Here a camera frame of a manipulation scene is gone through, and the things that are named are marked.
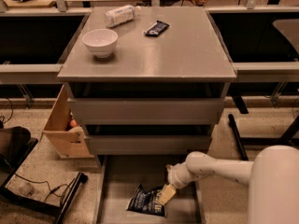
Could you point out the dark blue snack bar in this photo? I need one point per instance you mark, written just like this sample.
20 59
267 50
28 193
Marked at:
156 29

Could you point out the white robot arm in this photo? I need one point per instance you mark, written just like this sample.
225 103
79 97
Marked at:
272 179

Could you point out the grey metal rail frame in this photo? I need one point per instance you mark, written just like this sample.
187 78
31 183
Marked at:
31 72

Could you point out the open bottom drawer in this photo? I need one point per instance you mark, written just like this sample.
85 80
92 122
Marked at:
122 176

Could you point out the clear plastic water bottle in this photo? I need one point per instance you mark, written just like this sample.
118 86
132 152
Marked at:
120 15

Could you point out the blue chip bag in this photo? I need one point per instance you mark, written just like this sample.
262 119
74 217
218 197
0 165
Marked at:
146 202

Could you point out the dark bag on left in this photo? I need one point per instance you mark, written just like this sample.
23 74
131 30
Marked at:
12 140

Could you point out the black floor stand bar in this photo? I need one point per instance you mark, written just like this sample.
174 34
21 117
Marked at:
241 149

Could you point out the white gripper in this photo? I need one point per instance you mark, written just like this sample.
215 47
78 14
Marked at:
176 177

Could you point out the cardboard box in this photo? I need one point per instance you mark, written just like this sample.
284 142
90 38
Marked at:
68 142

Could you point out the black frame base left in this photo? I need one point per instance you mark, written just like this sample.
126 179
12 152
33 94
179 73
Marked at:
9 168

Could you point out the orange ball in box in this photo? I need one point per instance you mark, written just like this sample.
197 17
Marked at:
73 123

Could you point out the grey drawer cabinet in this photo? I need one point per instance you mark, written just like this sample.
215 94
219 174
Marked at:
161 92

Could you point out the white ceramic bowl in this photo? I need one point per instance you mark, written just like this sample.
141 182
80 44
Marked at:
100 42

